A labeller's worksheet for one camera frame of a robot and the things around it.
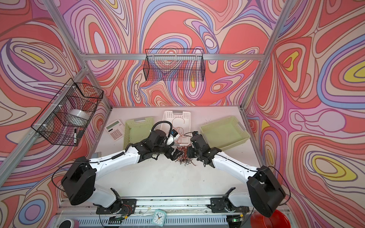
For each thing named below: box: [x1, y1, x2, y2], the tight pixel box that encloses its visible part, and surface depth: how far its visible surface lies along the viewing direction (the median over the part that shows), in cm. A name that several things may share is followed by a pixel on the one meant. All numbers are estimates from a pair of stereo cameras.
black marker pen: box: [74, 128, 77, 145], surface depth 73 cm
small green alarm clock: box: [151, 209, 167, 228], surface depth 70 cm
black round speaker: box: [58, 218, 75, 228], surface depth 66 cm
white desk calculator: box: [104, 119, 125, 142], surface depth 104 cm
